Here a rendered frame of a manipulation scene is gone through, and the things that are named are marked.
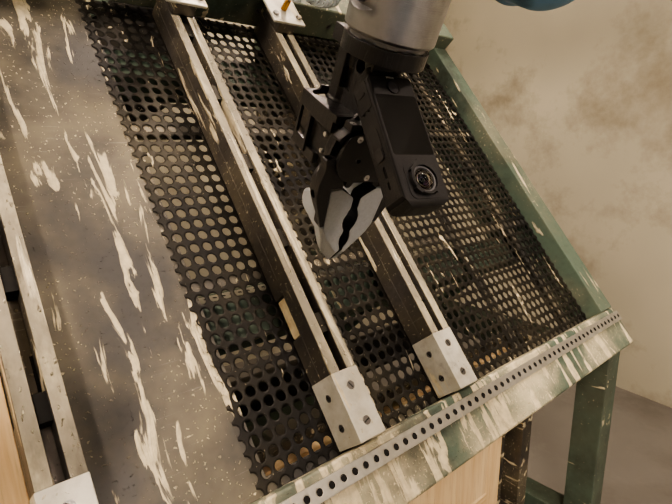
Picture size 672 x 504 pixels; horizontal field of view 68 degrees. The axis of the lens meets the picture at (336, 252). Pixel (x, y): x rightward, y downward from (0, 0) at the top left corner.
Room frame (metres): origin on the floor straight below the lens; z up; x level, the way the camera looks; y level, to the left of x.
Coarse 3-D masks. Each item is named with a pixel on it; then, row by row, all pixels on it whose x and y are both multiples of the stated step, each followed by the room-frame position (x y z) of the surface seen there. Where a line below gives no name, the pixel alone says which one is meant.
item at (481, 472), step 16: (496, 448) 1.43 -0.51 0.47; (464, 464) 1.31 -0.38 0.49; (480, 464) 1.37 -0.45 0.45; (496, 464) 1.43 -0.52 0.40; (448, 480) 1.26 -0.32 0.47; (464, 480) 1.32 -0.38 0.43; (480, 480) 1.38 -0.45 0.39; (496, 480) 1.44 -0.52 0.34; (432, 496) 1.21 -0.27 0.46; (448, 496) 1.26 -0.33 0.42; (464, 496) 1.32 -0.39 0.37; (480, 496) 1.38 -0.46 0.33; (496, 496) 1.44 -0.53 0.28
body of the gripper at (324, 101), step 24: (336, 24) 0.46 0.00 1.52; (360, 48) 0.40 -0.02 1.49; (336, 72) 0.46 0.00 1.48; (360, 72) 0.44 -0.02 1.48; (384, 72) 0.42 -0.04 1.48; (408, 72) 0.41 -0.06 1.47; (312, 96) 0.46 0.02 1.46; (336, 96) 0.46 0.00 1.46; (312, 120) 0.46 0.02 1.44; (336, 120) 0.43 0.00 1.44; (312, 144) 0.47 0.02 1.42; (336, 144) 0.43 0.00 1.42; (360, 144) 0.42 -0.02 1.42; (336, 168) 0.43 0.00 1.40; (360, 168) 0.44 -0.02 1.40
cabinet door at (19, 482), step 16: (0, 384) 0.61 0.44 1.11; (0, 400) 0.59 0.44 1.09; (0, 416) 0.58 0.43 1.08; (0, 432) 0.57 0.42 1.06; (0, 448) 0.56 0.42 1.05; (16, 448) 0.57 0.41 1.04; (0, 464) 0.55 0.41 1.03; (16, 464) 0.55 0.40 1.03; (0, 480) 0.54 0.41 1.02; (16, 480) 0.54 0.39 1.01; (0, 496) 0.53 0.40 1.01; (16, 496) 0.53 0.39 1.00
